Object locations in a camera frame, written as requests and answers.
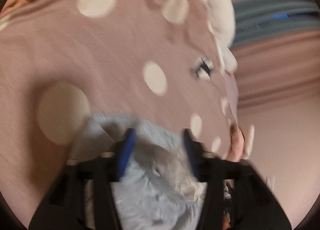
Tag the teal curtain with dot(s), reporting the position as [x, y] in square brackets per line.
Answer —
[260, 19]

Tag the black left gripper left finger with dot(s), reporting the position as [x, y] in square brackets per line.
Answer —
[63, 207]

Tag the white goose plush toy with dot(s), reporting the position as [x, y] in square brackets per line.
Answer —
[221, 23]

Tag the grey sweatshirt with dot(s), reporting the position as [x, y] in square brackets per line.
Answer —
[157, 190]

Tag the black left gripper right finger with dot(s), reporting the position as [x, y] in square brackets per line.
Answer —
[234, 185]

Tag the pink polka dot duvet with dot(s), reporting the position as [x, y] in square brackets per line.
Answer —
[155, 59]

